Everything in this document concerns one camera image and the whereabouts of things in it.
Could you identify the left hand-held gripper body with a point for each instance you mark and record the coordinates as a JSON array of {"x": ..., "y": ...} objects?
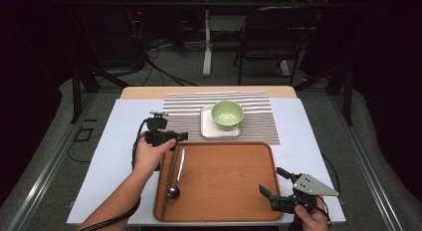
[{"x": 157, "y": 138}]

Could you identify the wooden tray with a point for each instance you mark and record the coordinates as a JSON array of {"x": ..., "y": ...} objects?
[{"x": 225, "y": 181}]

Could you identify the white table sheet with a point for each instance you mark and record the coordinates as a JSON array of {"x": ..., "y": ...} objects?
[{"x": 119, "y": 124}]

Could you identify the white square plate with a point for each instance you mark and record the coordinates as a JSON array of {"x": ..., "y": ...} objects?
[{"x": 209, "y": 129}]

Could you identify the black floor socket box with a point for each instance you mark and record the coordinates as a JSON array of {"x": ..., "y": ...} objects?
[{"x": 83, "y": 134}]

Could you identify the beige striped placemat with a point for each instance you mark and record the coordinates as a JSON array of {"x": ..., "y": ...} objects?
[{"x": 179, "y": 108}]

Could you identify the person's left hand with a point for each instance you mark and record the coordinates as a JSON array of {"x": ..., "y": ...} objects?
[{"x": 149, "y": 158}]

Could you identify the dark equipment with red light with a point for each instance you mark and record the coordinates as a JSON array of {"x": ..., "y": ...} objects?
[{"x": 137, "y": 22}]

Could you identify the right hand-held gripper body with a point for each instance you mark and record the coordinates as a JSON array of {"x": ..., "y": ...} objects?
[{"x": 312, "y": 187}]

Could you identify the black folding chair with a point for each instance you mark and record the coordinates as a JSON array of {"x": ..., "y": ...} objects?
[{"x": 275, "y": 32}]

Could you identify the black metal stand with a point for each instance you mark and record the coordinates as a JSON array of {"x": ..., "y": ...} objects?
[
  {"x": 347, "y": 98},
  {"x": 77, "y": 91}
]

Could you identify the person's right hand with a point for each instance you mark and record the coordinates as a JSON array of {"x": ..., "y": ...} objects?
[{"x": 313, "y": 222}]

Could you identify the green bowl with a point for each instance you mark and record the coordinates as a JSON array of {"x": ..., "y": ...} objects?
[{"x": 227, "y": 113}]

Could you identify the brown wooden chopstick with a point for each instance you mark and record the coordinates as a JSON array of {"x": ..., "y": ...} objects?
[
  {"x": 171, "y": 181},
  {"x": 167, "y": 184}
]

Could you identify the metal spoon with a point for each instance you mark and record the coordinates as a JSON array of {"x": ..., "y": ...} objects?
[{"x": 173, "y": 192}]

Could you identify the aluminium frame rail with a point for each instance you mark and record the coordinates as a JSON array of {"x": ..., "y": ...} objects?
[
  {"x": 49, "y": 164},
  {"x": 365, "y": 161}
]

